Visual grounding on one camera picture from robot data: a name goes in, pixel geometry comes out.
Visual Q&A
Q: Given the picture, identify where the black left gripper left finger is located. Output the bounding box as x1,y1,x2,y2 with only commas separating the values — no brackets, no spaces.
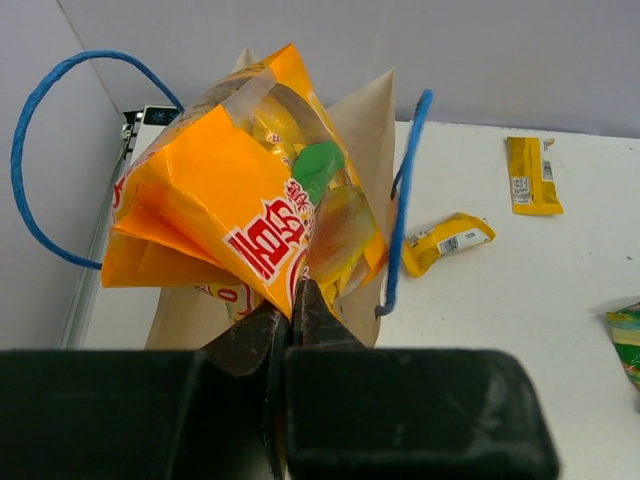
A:
1,304,288,479

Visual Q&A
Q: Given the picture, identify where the blue checkered paper bag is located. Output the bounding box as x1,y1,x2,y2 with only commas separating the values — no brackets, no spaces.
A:
10,50,412,349

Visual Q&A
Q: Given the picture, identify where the yellow snack pack curled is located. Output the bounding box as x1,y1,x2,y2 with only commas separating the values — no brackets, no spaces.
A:
402,212,496,278

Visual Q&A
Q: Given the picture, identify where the green Fox's candy bag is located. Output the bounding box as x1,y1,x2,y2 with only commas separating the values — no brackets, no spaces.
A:
607,303,640,388

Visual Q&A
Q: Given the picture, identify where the orange candy bag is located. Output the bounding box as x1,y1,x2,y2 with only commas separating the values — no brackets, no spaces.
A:
101,45,388,319

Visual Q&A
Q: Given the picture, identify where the aluminium table edge rail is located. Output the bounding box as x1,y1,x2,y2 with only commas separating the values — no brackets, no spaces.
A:
61,110,144,349

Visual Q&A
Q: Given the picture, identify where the yellow snack bar far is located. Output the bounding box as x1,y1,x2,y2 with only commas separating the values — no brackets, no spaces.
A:
506,136,564,216

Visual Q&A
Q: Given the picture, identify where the blue table corner label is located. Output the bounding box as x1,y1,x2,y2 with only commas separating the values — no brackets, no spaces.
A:
142,106,181,127

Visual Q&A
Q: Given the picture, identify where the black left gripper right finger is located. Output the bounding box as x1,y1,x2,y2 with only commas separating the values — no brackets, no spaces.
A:
284,280,559,479

